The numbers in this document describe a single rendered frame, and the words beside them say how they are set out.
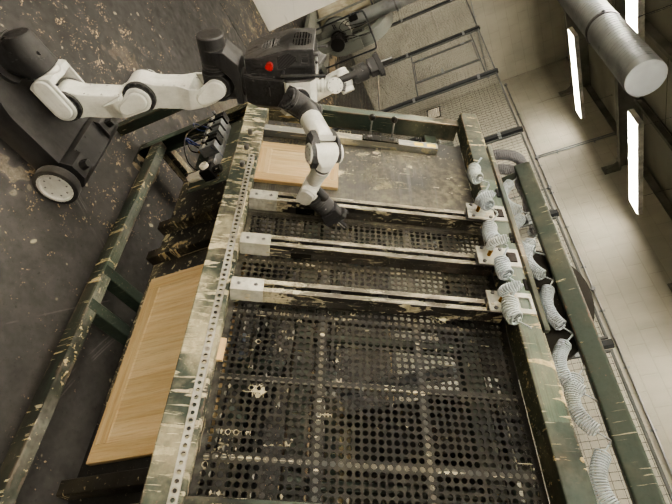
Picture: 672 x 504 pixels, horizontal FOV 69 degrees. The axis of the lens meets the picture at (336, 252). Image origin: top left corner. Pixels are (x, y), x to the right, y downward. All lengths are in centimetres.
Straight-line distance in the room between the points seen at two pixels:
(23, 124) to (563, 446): 241
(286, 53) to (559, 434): 169
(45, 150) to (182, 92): 66
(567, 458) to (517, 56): 1065
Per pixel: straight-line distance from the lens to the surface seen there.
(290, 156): 257
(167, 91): 235
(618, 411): 239
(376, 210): 225
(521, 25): 1166
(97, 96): 249
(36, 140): 254
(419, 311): 197
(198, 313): 186
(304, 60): 211
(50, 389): 223
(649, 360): 704
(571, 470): 179
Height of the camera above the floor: 190
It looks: 18 degrees down
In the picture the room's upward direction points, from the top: 74 degrees clockwise
